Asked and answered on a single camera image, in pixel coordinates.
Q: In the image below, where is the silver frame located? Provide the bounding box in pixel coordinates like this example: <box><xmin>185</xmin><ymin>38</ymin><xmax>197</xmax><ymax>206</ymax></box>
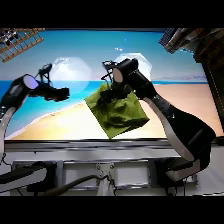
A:
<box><xmin>0</xmin><ymin>139</ymin><xmax>224</xmax><ymax>197</ymax></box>

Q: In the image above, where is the brown wooden lattice rack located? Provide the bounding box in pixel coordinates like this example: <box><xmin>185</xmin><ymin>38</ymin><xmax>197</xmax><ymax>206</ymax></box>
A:
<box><xmin>0</xmin><ymin>28</ymin><xmax>46</xmax><ymax>64</ymax></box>

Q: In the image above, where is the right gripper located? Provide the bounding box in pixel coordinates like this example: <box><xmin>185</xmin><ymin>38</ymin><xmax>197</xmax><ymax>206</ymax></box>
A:
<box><xmin>98</xmin><ymin>81</ymin><xmax>133</xmax><ymax>107</ymax></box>

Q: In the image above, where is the black cable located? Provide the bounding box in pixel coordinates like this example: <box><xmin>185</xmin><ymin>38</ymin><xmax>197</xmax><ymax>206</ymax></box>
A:
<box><xmin>42</xmin><ymin>174</ymin><xmax>112</xmax><ymax>197</ymax></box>

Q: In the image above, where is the green garment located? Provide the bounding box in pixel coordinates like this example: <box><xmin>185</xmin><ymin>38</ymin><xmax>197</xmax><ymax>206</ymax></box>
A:
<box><xmin>84</xmin><ymin>83</ymin><xmax>150</xmax><ymax>140</ymax></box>

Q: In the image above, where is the row of hanging clothes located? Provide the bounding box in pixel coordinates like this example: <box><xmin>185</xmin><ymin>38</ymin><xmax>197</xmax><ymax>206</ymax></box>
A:
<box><xmin>158</xmin><ymin>28</ymin><xmax>202</xmax><ymax>55</ymax></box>

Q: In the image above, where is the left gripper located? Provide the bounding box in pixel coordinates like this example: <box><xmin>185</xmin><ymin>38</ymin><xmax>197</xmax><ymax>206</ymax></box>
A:
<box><xmin>42</xmin><ymin>85</ymin><xmax>71</xmax><ymax>103</ymax></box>

